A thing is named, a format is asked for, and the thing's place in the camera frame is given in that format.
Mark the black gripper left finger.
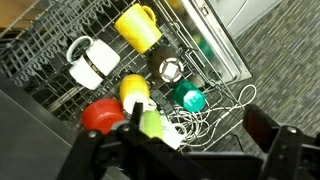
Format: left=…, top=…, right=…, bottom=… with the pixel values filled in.
left=56, top=102, right=158, bottom=180

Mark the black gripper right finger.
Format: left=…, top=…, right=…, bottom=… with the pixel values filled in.
left=242, top=103, right=320, bottom=180

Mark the red cup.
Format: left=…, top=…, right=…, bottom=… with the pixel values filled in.
left=80, top=98, right=126, bottom=135

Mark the yellow cup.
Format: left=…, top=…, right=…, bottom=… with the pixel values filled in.
left=119, top=73, right=151, bottom=104

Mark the teal plastic cup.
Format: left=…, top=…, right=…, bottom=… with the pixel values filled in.
left=172, top=79, right=207, bottom=113

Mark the dark brown cup white base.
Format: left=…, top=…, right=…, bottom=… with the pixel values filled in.
left=147, top=46, right=185, bottom=84

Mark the stainless dishwasher door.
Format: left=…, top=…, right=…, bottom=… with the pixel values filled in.
left=166, top=0, right=254, bottom=86

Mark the small plain white mug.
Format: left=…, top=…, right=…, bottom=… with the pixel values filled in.
left=123, top=92, right=158, bottom=115

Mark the white mug with black band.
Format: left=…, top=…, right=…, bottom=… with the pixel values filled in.
left=65, top=35, right=122, bottom=91

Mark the white appliance panel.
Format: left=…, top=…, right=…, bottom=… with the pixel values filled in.
left=204, top=0, right=284, bottom=39

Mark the wooden lower cabinet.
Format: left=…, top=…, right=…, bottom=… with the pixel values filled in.
left=0, top=0, right=39, bottom=33

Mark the white cable bundle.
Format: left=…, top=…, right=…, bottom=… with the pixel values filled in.
left=166, top=83, right=258, bottom=148

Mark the grey wire dishwasher rack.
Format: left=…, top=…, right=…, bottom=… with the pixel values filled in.
left=0, top=0, right=258, bottom=154

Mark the yellow mug with handle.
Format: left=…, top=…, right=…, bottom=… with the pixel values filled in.
left=113, top=3, right=163, bottom=55

